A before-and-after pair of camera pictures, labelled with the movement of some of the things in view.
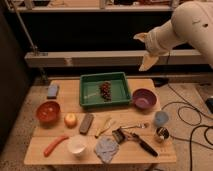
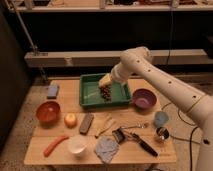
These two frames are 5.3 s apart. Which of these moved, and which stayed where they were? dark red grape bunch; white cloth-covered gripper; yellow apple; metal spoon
Moved: white cloth-covered gripper
Stayed: yellow apple; metal spoon; dark red grape bunch
